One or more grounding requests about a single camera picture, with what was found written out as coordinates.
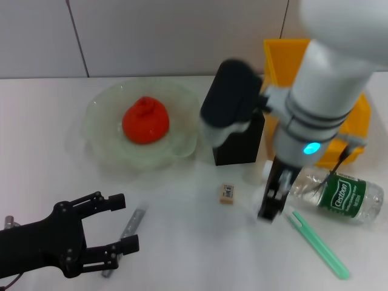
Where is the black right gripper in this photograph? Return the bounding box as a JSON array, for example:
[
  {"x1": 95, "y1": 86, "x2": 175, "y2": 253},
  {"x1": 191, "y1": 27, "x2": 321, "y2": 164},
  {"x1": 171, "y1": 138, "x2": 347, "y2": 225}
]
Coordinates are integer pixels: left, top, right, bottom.
[{"x1": 257, "y1": 156, "x2": 299, "y2": 224}]

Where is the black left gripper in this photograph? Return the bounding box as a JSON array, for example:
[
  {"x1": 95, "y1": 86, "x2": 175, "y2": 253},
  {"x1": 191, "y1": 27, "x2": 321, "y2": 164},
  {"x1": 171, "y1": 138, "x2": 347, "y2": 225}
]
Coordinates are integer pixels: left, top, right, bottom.
[{"x1": 0, "y1": 191, "x2": 140, "y2": 279}]

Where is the mint green pen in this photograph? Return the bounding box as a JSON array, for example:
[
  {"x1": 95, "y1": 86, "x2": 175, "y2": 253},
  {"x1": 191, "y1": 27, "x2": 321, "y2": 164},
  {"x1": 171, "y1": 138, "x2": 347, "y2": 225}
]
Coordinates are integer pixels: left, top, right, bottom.
[{"x1": 283, "y1": 206, "x2": 350, "y2": 280}]

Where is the clear water bottle green label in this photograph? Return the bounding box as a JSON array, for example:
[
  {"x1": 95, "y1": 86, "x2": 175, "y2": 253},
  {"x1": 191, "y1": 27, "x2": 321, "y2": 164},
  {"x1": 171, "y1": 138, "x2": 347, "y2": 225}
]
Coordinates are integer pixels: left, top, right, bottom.
[{"x1": 244, "y1": 160, "x2": 384, "y2": 226}]

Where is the red-orange fruit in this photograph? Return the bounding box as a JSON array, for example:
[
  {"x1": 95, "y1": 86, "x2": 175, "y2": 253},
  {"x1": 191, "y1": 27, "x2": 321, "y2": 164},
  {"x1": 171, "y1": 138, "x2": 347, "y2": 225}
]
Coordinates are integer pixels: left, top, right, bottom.
[{"x1": 122, "y1": 96, "x2": 170, "y2": 146}]

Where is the grey marker pen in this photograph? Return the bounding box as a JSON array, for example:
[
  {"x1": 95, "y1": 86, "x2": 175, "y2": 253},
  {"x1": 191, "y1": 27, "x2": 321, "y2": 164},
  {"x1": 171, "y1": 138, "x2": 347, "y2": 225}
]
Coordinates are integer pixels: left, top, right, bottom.
[{"x1": 101, "y1": 204, "x2": 149, "y2": 278}]

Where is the small beige eraser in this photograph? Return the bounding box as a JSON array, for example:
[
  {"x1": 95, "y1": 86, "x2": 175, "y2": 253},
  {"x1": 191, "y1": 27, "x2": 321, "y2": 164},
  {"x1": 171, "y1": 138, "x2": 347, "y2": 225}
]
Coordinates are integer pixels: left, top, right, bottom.
[{"x1": 218, "y1": 182, "x2": 236, "y2": 206}]

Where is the black mesh pen holder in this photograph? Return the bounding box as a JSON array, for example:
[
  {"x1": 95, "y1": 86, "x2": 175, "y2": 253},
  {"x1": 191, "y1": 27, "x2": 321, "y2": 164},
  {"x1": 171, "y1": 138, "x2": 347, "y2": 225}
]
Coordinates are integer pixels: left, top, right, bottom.
[{"x1": 212, "y1": 112, "x2": 266, "y2": 167}]

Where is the clear glass fruit plate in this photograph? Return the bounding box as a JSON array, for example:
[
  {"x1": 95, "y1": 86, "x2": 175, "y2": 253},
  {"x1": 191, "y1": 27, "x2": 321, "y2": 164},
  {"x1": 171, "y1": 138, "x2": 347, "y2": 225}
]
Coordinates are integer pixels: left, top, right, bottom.
[{"x1": 79, "y1": 79, "x2": 201, "y2": 173}]

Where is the yellow plastic storage bin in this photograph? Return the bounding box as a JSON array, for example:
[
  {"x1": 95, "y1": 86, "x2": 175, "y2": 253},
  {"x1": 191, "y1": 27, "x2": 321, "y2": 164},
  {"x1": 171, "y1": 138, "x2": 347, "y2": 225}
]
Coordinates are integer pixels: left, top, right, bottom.
[{"x1": 263, "y1": 38, "x2": 372, "y2": 167}]

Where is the left gripper cable with plug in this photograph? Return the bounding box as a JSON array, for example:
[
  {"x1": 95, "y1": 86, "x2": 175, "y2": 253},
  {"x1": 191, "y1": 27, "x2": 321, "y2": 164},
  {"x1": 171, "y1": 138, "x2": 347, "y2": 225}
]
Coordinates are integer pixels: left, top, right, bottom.
[{"x1": 0, "y1": 215, "x2": 24, "y2": 291}]

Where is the gripper cable with plug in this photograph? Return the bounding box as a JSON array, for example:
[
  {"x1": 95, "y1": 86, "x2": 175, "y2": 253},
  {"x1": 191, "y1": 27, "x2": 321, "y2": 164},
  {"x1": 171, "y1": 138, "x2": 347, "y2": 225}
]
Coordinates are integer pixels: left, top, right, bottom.
[
  {"x1": 0, "y1": 215, "x2": 24, "y2": 291},
  {"x1": 312, "y1": 133, "x2": 369, "y2": 198}
]

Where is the right gripper cable with plug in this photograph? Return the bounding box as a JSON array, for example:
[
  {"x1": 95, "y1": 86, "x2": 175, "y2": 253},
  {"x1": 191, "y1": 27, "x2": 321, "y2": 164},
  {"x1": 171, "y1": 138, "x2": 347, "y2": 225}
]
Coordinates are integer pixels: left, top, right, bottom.
[{"x1": 312, "y1": 133, "x2": 369, "y2": 198}]

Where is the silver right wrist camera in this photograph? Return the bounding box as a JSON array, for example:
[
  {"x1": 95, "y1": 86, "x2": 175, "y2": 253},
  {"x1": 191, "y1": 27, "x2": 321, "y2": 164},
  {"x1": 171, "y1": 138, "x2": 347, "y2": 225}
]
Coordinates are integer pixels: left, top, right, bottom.
[{"x1": 199, "y1": 59, "x2": 292, "y2": 149}]

